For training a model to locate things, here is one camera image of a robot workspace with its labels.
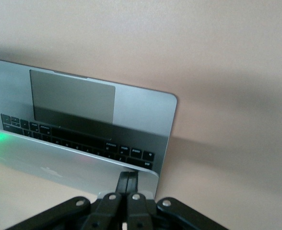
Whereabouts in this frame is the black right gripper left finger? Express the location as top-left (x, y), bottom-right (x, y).
top-left (6, 172), bottom-right (129, 230)

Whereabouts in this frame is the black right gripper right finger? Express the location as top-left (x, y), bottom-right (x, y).
top-left (125, 172), bottom-right (228, 230)

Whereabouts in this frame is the grey laptop with black keyboard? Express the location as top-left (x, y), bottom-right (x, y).
top-left (0, 57), bottom-right (178, 200)

